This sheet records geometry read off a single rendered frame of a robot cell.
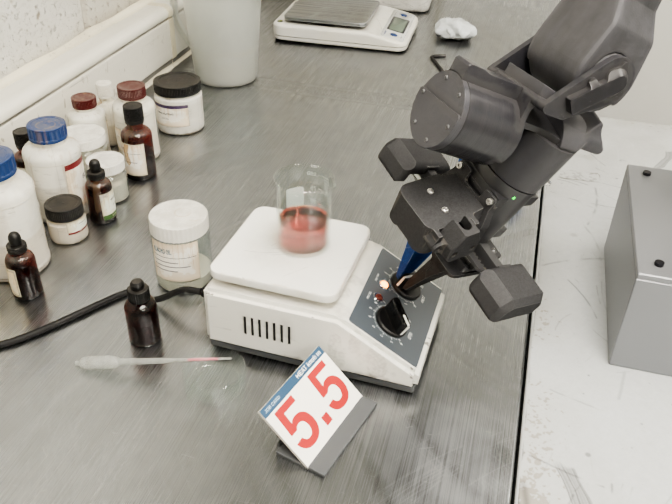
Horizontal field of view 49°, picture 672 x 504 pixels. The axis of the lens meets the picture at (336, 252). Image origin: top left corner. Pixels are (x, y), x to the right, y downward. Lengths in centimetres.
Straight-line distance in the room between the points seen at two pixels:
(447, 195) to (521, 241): 31
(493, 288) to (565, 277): 25
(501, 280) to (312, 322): 16
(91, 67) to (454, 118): 71
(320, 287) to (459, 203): 14
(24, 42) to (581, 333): 77
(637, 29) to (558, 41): 5
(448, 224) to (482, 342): 20
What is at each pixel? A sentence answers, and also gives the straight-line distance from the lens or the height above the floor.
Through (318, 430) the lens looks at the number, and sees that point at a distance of 62.
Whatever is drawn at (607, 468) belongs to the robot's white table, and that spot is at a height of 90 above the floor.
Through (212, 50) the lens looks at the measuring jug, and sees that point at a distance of 123.
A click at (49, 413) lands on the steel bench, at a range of 68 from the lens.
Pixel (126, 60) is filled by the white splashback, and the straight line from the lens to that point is 120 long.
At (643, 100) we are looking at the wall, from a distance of 211.
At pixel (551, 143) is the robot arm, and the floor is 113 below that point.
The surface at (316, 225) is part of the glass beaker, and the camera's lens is 65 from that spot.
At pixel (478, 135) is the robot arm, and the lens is 53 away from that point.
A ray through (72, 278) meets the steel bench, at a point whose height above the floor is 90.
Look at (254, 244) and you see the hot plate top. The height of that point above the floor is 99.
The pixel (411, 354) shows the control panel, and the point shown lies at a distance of 65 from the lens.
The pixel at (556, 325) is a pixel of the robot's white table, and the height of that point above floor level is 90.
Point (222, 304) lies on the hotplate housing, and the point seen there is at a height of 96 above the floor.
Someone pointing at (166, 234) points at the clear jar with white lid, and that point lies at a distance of 74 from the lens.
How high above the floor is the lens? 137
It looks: 35 degrees down
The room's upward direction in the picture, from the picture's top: 2 degrees clockwise
